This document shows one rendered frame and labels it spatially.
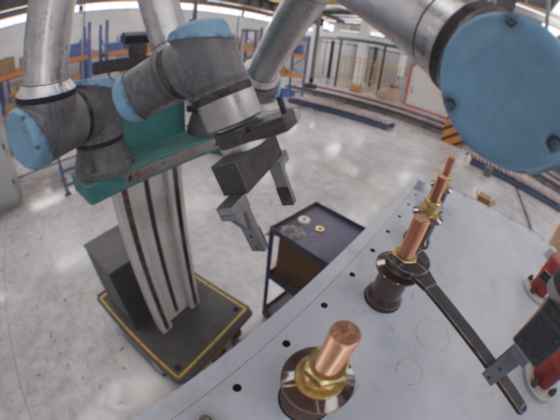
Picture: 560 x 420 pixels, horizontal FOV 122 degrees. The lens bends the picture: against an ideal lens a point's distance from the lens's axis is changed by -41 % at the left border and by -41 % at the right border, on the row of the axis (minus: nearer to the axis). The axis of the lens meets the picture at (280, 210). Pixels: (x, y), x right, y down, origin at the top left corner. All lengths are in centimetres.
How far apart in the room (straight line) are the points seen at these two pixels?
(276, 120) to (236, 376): 38
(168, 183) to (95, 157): 51
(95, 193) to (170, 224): 64
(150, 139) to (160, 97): 61
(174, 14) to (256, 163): 35
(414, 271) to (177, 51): 50
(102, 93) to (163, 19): 27
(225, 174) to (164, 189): 88
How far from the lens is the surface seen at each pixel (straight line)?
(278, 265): 166
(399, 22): 23
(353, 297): 55
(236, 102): 36
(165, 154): 87
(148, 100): 42
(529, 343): 33
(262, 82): 98
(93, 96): 72
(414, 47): 22
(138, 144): 99
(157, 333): 173
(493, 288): 81
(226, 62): 37
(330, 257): 136
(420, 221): 44
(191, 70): 37
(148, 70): 41
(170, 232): 137
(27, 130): 60
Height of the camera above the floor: 177
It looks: 33 degrees down
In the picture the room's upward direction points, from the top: 7 degrees clockwise
